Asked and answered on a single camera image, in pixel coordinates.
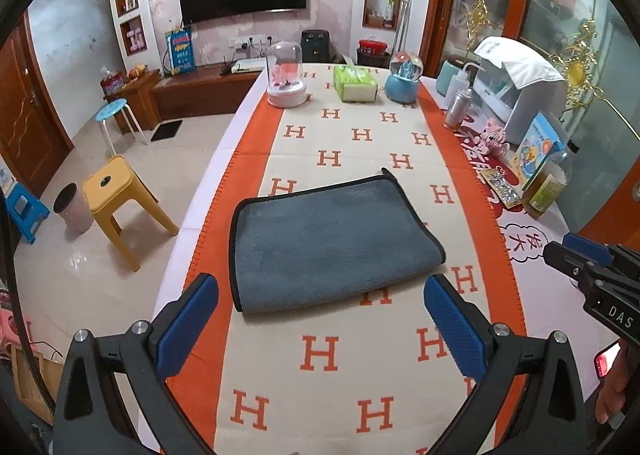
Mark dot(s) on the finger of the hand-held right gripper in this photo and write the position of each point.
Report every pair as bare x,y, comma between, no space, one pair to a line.
590,249
567,262

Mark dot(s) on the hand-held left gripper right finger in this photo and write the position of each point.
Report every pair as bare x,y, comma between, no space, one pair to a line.
452,322

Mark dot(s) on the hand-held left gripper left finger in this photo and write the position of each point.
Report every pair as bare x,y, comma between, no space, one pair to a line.
187,322

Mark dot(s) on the grey towel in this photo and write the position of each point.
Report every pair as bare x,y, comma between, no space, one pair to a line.
330,245

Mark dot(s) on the person's right hand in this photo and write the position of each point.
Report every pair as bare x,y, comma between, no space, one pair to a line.
614,397

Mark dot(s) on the jar of yellow liquid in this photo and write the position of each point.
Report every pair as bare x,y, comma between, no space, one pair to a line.
547,190

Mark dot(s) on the pill blister pack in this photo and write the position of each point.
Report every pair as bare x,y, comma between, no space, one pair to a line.
502,187

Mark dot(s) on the orange beige printed blanket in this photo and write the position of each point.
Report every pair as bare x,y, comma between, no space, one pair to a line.
350,365

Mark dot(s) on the children's picture book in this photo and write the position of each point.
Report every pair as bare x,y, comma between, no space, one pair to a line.
537,150

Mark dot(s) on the pink toy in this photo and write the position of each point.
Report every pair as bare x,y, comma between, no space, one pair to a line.
494,135

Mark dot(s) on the yellow plastic stool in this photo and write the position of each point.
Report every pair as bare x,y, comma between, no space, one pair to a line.
112,185

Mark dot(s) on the pink waste bin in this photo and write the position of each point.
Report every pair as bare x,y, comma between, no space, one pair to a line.
72,207

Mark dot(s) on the cardboard box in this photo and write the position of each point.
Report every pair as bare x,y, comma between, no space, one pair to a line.
30,385

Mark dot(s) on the white countertop appliance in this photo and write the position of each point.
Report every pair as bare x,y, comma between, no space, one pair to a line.
530,85

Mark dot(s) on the pink plastic stool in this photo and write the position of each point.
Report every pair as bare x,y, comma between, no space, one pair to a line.
12,325

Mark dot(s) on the large gold ornament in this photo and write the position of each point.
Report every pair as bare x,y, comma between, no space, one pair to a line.
577,70

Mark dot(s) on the metal tumbler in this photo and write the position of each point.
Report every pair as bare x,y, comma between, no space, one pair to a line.
457,110

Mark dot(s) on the dark floor mat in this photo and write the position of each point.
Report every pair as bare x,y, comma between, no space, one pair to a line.
166,130

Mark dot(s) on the small blue step stool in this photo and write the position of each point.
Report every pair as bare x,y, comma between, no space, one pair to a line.
22,207

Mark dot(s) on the white squeeze bottle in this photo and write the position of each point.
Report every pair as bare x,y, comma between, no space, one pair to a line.
457,80

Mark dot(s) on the light blue kettle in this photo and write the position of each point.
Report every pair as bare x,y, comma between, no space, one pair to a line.
445,77

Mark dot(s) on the round blue white stool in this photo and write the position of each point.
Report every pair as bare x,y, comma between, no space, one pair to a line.
111,110

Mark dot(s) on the wooden television cabinet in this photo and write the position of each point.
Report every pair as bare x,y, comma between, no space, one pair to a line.
195,92

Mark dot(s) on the blue snow globe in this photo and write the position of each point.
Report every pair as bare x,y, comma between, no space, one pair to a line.
402,85

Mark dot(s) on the red tissue box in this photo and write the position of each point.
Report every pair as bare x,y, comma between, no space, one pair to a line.
112,82

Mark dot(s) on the fruit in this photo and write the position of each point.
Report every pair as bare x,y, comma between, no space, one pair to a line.
138,71

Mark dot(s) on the green tissue box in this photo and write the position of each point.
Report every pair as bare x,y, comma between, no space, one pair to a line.
354,82

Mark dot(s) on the wooden door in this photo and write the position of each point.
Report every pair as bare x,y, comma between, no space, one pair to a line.
25,120

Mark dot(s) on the glass dome pink ornament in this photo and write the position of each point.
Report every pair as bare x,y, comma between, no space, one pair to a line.
285,80

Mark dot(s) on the small gold ornament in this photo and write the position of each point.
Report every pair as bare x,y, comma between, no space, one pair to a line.
482,10

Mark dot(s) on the white set-top box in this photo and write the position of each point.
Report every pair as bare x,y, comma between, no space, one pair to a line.
249,66

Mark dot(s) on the black air fryer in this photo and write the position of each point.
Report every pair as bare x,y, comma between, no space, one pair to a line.
315,45

